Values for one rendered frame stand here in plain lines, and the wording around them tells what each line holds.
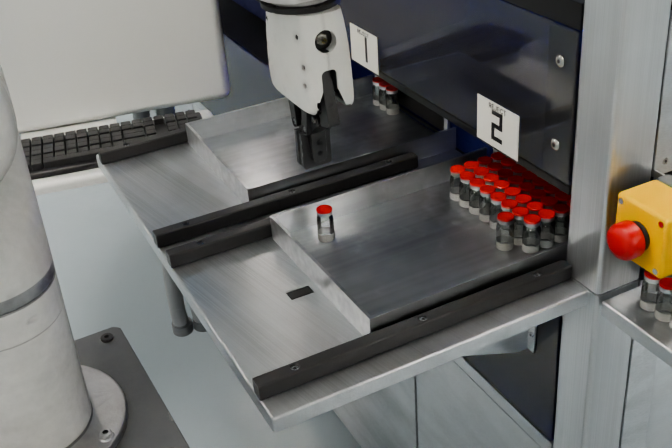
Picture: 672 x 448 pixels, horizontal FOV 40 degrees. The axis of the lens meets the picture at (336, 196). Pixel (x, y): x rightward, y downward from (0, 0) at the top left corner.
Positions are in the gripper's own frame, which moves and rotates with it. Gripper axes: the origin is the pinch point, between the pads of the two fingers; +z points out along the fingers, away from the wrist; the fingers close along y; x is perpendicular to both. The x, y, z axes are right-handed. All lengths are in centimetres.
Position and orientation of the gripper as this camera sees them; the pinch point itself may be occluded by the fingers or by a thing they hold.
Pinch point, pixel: (313, 145)
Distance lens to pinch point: 92.4
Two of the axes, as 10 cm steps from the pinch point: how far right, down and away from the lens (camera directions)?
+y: -4.6, -4.1, 7.9
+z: 0.7, 8.7, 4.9
